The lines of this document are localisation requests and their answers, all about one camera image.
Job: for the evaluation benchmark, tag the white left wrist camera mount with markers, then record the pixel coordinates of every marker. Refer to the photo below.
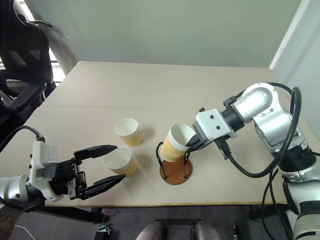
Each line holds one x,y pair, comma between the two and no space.
41,160

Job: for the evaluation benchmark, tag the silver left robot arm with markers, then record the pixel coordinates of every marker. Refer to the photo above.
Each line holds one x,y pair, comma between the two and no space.
10,186

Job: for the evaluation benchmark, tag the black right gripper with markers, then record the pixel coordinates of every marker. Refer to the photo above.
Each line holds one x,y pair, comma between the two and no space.
203,142

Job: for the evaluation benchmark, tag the black mesh office chair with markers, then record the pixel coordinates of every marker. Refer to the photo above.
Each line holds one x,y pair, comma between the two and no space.
22,57

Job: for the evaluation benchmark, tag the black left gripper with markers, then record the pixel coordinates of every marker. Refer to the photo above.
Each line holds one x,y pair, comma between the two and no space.
66,176

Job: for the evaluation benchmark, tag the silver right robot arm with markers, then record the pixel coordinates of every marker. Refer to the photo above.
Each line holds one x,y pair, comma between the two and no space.
270,125

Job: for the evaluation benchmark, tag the yellow ribbed paper cup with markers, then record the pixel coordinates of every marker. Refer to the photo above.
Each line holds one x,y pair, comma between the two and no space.
128,133
120,161
172,147

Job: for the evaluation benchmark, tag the black table frame bar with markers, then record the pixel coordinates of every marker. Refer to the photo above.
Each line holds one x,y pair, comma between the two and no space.
75,213

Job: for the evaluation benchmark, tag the dark rounded shape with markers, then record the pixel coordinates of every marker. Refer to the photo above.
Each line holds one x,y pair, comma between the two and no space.
150,232
206,231

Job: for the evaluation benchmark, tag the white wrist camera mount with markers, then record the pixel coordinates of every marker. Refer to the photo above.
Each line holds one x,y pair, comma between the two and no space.
212,123
41,160

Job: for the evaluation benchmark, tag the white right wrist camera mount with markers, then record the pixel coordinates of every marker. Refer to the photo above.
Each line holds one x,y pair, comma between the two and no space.
212,123

